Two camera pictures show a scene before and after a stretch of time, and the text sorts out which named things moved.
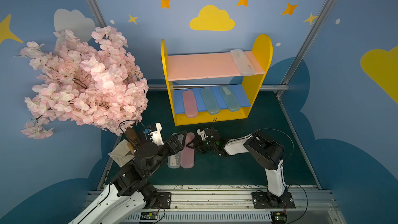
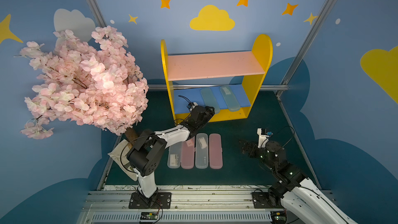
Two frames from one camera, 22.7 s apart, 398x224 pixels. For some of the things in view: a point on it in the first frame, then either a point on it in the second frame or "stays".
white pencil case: [242, 62] to [201, 151]
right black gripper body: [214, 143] to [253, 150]
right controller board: [278, 217] stays
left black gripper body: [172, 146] to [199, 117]
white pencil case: [174, 161] stays
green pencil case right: [230, 99] stays
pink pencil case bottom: [190, 103] to [215, 151]
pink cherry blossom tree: [92, 81] stays
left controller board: [148, 215] stays
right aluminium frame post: [284, 87] stays
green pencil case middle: [210, 101] stays
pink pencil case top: [187, 155] stays
